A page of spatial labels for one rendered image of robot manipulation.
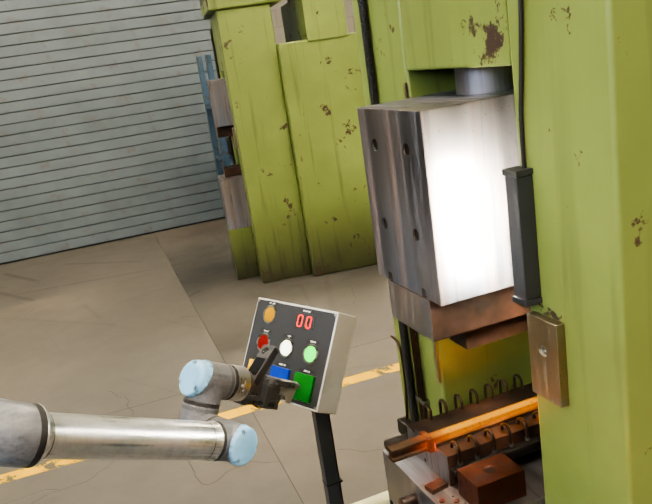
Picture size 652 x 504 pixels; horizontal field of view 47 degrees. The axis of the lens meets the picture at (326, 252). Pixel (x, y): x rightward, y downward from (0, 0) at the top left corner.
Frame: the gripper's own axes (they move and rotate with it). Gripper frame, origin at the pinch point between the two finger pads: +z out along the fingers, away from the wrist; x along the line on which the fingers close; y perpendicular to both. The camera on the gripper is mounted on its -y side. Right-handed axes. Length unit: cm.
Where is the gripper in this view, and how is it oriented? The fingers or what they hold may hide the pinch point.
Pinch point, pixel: (296, 383)
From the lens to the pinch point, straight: 210.0
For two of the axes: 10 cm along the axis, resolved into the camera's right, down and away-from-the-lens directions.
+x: 7.2, 0.8, -6.9
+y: -2.2, 9.7, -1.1
